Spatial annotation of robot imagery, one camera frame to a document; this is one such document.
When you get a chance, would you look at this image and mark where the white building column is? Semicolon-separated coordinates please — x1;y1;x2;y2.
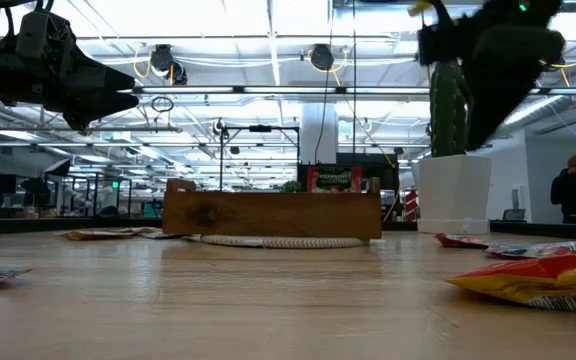
300;102;339;165

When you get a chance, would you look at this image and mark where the white woven round coaster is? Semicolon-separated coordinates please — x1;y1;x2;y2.
187;233;371;250

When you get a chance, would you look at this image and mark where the orange peach tea packet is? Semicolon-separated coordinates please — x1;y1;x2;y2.
445;251;576;312

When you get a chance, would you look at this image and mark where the red white striped object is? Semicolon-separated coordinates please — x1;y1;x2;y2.
404;189;420;223

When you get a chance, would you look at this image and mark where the black cabinet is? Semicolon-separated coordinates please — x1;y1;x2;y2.
296;152;400;221

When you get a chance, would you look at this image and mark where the brown wooden tea box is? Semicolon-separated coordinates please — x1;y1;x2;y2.
161;177;383;241

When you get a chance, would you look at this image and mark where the white hexagonal planter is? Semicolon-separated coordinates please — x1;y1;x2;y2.
411;154;493;235

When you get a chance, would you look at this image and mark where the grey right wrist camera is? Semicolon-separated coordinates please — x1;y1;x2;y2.
416;22;469;67

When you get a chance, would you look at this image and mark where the yellow cable tag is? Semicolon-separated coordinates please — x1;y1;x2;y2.
407;0;435;17

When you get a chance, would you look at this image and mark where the black ceiling cord reel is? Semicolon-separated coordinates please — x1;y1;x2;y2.
149;43;188;86
309;43;336;72

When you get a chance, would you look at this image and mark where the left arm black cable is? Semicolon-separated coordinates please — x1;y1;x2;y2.
1;0;53;41

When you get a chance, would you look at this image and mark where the black hanging cable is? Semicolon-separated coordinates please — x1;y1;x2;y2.
351;0;357;156

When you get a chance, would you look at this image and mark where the green cactus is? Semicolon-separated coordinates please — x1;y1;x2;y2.
428;58;472;159

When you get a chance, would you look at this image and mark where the person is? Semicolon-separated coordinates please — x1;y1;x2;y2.
549;153;576;225

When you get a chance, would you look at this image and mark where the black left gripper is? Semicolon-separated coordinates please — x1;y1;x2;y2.
0;42;140;134

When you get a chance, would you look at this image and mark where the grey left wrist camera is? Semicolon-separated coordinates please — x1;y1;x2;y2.
16;9;77;71

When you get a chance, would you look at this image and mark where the hanging black cable ring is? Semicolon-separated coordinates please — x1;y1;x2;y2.
150;95;175;114

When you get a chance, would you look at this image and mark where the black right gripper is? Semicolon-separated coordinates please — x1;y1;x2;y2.
460;27;567;150

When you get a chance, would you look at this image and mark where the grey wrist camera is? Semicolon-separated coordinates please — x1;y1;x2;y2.
416;22;469;67
16;9;77;71

